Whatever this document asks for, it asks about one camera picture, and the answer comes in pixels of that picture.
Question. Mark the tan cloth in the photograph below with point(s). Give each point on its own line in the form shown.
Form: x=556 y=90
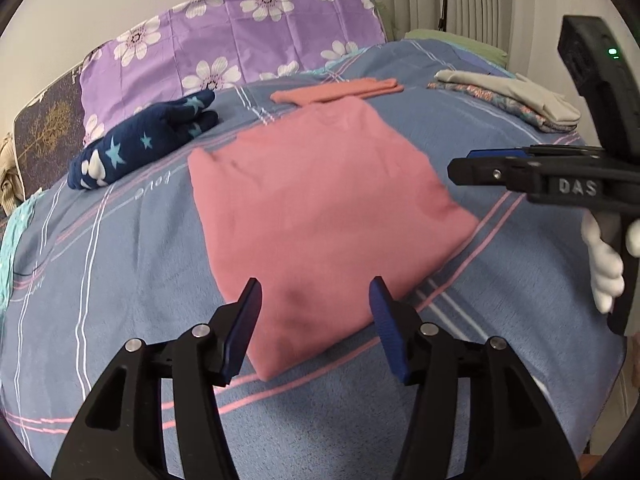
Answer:
x=10 y=175

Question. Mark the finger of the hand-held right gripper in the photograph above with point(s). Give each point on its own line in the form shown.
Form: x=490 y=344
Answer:
x=505 y=152
x=500 y=174

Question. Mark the pink shirt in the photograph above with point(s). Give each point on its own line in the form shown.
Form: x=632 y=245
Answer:
x=320 y=210

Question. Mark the floral print garment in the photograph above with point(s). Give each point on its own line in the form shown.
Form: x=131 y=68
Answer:
x=500 y=102

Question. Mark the green pillow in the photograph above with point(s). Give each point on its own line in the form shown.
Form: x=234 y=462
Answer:
x=455 y=42

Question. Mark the teal bed sheet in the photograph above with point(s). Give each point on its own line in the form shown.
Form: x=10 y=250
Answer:
x=12 y=245

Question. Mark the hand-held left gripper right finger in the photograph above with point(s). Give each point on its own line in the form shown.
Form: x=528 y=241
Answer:
x=387 y=320

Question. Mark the purple floral pillow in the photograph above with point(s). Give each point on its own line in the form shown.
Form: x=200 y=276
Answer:
x=240 y=35

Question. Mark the dark headboard with gold print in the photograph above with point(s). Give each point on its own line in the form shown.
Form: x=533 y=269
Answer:
x=47 y=125

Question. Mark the white curtain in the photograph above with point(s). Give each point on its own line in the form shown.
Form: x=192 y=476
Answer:
x=470 y=0

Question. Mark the person's right hand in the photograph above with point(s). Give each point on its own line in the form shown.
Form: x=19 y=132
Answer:
x=602 y=255

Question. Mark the navy star print garment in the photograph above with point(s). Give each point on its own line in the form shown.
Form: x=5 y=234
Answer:
x=140 y=145

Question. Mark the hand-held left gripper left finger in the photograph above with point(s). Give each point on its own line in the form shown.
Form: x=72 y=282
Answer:
x=243 y=320

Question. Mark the folded pink pants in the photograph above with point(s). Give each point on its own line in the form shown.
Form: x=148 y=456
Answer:
x=345 y=91

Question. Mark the beige garment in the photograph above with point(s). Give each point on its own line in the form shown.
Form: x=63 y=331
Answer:
x=515 y=90

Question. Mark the blue striped blanket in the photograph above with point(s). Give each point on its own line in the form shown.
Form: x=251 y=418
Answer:
x=100 y=270

